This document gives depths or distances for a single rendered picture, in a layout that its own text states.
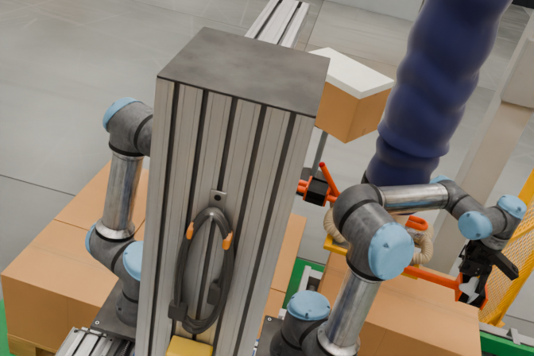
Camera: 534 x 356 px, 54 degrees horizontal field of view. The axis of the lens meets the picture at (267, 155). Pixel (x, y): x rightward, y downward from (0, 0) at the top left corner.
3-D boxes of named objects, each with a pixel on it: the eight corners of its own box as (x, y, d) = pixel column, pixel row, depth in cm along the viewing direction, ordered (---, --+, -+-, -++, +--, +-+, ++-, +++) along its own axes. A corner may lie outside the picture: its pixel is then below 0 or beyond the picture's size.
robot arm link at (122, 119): (110, 283, 156) (141, 118, 133) (78, 257, 162) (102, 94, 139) (141, 267, 165) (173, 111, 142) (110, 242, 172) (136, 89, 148)
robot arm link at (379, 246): (328, 340, 154) (385, 194, 125) (358, 384, 144) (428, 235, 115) (294, 353, 148) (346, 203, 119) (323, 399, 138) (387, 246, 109)
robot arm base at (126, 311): (154, 333, 157) (156, 311, 152) (106, 319, 158) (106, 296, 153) (171, 296, 170) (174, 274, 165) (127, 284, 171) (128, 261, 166)
